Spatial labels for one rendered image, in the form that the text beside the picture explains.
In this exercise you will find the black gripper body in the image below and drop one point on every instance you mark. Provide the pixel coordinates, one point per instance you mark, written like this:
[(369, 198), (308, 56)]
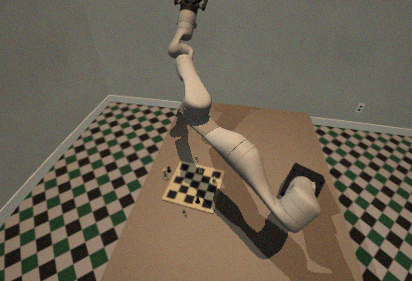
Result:
[(188, 6)]

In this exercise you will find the chessboard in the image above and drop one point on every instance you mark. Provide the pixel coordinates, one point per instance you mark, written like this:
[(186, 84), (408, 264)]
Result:
[(187, 184)]

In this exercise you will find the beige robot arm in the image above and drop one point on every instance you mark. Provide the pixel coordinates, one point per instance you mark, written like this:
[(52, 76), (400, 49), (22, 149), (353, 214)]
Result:
[(298, 207)]

